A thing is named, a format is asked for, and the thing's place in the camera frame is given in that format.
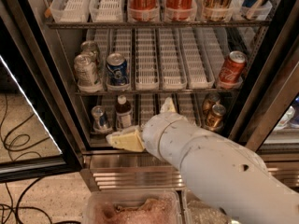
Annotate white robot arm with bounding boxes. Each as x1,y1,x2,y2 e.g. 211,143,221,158
107,105,299,224

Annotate red coca-cola can middle shelf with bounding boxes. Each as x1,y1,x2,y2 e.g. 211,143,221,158
219,50,247,84

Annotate middle wire shelf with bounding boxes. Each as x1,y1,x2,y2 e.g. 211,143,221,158
75,89,239,96

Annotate silver soda can rear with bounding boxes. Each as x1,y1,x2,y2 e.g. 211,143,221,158
80,40,100,63

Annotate wire shelf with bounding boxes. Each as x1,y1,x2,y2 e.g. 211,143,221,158
89,128,224,138
46,21,270,29
75,89,239,96

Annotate top wire shelf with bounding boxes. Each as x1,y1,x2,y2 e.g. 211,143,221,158
46,21,270,29

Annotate clear bin with bubble wrap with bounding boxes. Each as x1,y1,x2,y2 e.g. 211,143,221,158
182,189,231,224

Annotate brown bottle white cap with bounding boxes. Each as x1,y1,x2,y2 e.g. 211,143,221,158
115,95,133,129

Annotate silver green soda can front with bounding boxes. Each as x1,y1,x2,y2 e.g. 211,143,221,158
74,54,100,87

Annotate gold can front bottom shelf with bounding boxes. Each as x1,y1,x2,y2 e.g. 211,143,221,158
206,104,226,128

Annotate black fridge door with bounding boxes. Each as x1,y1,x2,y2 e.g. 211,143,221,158
0,21,81,183

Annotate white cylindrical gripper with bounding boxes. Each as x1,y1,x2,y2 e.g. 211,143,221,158
106,96,200,170

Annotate black floor cables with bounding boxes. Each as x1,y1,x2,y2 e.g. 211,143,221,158
0,93,82,224

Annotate gold can rear bottom shelf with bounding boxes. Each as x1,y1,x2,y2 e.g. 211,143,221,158
202,92,221,115

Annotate clear bin with pink wrap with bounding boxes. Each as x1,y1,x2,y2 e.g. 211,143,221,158
81,189,182,224

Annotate blue pepsi can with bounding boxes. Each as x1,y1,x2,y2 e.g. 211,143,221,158
106,52,128,86

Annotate bottom wire shelf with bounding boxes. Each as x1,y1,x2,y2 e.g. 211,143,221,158
89,128,224,138

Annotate steel fridge base grille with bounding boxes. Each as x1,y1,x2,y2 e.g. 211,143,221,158
81,150,299,191

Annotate blue can bottom shelf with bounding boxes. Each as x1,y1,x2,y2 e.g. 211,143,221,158
92,105,110,133

